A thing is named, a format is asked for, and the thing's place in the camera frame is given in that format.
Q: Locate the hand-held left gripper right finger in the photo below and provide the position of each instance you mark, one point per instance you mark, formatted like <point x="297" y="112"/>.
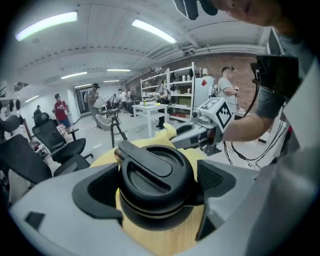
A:
<point x="230" y="215"/>

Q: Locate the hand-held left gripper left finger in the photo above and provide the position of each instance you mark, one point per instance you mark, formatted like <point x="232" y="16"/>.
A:
<point x="62" y="200"/>

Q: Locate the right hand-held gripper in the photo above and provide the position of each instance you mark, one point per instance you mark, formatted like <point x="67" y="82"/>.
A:
<point x="215" y="117"/>

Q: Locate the yellow cloth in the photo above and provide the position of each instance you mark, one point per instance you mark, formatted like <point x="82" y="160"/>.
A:
<point x="166" y="135"/>

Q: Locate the person's right forearm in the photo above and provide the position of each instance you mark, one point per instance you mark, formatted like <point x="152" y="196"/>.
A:
<point x="245" y="127"/>

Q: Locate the white cabinet with red sticker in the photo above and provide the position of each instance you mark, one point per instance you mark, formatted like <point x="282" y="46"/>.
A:
<point x="200" y="95"/>

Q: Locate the yellow sponge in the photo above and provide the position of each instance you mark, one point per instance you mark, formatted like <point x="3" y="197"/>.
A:
<point x="157" y="104"/>

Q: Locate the white desk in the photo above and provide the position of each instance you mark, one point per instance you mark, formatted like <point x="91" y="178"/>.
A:
<point x="150" y="108"/>

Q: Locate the black mesh office chair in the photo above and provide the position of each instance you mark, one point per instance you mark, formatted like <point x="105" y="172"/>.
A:
<point x="25" y="160"/>
<point x="50" y="135"/>
<point x="12" y="123"/>

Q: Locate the white shelf rack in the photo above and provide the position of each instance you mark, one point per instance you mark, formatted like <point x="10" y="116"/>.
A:
<point x="192" y="75"/>

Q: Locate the round wooden table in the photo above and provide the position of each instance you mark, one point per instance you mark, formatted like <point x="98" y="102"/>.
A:
<point x="162" y="240"/>

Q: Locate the grey shell chair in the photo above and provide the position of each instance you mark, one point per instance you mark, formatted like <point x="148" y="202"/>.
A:
<point x="105" y="122"/>

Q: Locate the person's grey shirt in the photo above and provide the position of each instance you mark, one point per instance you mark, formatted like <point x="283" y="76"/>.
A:
<point x="270" y="105"/>

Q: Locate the ceiling tube light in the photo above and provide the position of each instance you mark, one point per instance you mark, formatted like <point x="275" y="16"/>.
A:
<point x="111" y="81"/>
<point x="82" y="85"/>
<point x="74" y="75"/>
<point x="155" y="31"/>
<point x="32" y="98"/>
<point x="118" y="70"/>
<point x="47" y="23"/>

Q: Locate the person's head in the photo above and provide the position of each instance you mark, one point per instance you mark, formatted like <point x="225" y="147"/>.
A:
<point x="250" y="10"/>

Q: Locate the black head-mounted camera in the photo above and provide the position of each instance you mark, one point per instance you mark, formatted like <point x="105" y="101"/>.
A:
<point x="190" y="8"/>

